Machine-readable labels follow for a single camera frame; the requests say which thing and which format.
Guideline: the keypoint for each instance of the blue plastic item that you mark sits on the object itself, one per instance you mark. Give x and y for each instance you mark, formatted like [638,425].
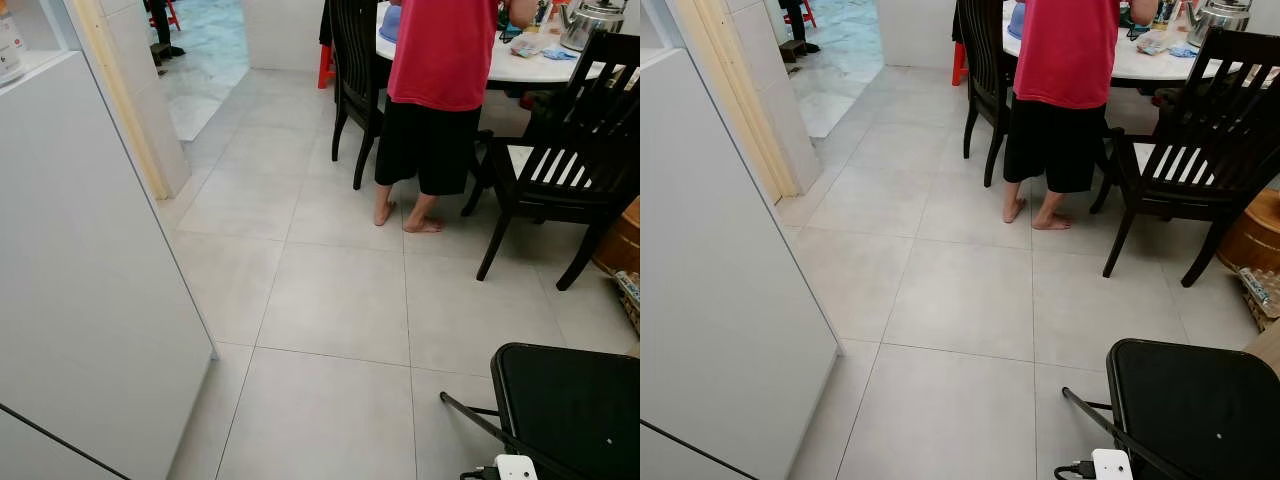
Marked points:
[1017,20]
[390,25]

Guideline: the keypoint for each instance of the light wooden door frame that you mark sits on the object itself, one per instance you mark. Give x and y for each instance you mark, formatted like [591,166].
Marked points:
[120,90]
[740,90]

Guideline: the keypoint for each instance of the dark wooden dining chair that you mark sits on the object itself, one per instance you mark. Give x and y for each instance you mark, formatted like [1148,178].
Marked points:
[350,60]
[1180,180]
[985,60]
[560,190]

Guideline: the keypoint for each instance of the white labelled container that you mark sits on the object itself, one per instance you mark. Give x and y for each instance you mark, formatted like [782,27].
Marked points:
[8,45]

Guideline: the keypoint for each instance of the red plastic stool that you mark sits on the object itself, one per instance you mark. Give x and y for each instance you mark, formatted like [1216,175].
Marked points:
[959,62]
[325,65]

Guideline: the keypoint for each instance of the crate of bottles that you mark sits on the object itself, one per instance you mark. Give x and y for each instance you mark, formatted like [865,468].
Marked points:
[1258,290]
[628,295]

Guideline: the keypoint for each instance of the person in dark trousers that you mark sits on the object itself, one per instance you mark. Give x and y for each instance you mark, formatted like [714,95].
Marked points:
[795,20]
[160,25]

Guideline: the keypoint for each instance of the person in red shirt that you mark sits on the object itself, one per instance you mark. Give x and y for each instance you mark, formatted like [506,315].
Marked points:
[440,60]
[1065,50]

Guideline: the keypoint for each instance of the round white table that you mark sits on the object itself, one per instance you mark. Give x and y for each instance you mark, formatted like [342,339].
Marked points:
[1150,65]
[520,68]

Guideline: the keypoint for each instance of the steel kettle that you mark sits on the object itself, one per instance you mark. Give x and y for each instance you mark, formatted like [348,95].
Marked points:
[1218,20]
[590,25]

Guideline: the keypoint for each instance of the brown wooden barrel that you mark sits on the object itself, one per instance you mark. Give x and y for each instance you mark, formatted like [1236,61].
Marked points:
[1255,235]
[620,240]

